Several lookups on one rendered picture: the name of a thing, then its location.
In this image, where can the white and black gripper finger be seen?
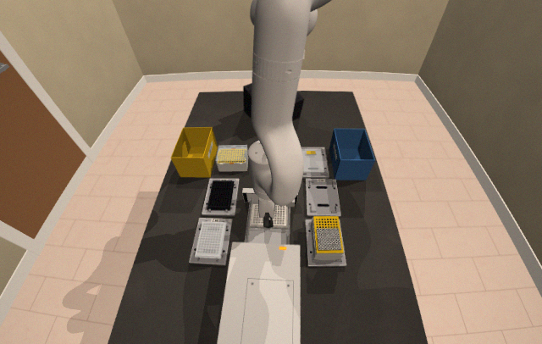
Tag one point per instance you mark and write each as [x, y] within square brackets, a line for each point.
[267, 222]

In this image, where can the blue open-top bin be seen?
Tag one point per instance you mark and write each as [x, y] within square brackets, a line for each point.
[353, 144]

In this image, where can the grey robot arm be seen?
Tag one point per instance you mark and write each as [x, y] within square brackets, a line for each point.
[280, 32]

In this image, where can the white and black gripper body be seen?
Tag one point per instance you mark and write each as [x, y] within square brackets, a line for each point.
[265, 206]

